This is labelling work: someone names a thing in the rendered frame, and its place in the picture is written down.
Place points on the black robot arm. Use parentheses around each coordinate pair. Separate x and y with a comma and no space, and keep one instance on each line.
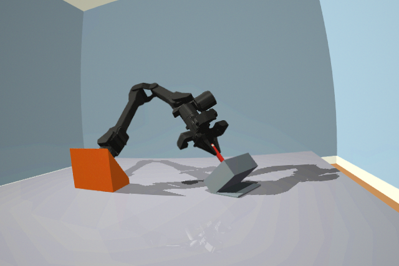
(183,105)

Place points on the dark red peg with white band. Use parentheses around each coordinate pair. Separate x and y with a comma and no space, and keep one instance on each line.
(218,153)

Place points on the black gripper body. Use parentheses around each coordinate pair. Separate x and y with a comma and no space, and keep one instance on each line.
(193,134)

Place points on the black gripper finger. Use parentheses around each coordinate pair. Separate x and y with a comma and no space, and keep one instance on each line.
(214,140)
(203,143)

